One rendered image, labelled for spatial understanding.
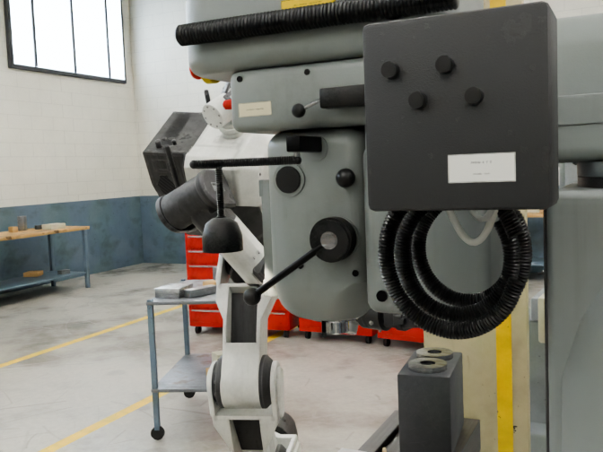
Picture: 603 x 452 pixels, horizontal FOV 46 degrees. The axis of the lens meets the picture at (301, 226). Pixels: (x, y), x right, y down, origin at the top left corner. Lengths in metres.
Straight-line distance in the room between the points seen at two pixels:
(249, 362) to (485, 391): 1.38
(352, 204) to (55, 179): 10.38
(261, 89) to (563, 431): 0.67
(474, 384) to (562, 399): 2.04
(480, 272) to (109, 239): 11.34
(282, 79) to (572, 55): 0.43
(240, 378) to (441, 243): 0.99
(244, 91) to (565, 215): 0.53
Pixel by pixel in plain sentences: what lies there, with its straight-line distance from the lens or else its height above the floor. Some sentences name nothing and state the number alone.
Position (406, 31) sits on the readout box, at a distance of 0.80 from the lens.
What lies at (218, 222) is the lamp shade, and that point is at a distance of 1.24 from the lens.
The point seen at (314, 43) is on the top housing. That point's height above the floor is 1.75.
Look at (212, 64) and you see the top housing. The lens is 1.19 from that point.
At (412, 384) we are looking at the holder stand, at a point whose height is 1.07.
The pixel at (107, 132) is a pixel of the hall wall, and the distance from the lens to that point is 12.32.
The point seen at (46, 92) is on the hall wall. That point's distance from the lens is 11.41.
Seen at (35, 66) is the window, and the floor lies 3.21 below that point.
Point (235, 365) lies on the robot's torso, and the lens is 1.92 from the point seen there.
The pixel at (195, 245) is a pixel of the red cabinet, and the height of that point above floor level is 0.88.
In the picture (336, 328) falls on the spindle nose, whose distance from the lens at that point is 1.23.
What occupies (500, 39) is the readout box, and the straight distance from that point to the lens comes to 0.77.
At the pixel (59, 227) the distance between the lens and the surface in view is 10.17.
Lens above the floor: 1.57
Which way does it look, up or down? 5 degrees down
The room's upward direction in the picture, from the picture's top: 2 degrees counter-clockwise
